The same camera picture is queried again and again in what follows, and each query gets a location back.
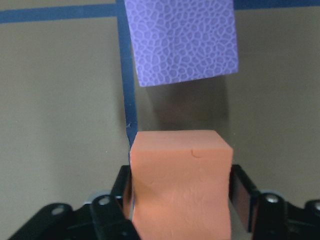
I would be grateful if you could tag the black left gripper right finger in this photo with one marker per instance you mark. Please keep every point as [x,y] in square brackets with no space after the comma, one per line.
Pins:
[243,195]

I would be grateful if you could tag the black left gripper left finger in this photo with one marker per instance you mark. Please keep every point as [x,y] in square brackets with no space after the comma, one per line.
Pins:
[123,190]

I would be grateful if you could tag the orange foam cube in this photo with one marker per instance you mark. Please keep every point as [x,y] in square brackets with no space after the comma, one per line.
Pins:
[181,185]

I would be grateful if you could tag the purple foam cube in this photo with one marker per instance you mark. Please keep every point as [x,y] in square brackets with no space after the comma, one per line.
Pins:
[177,41]

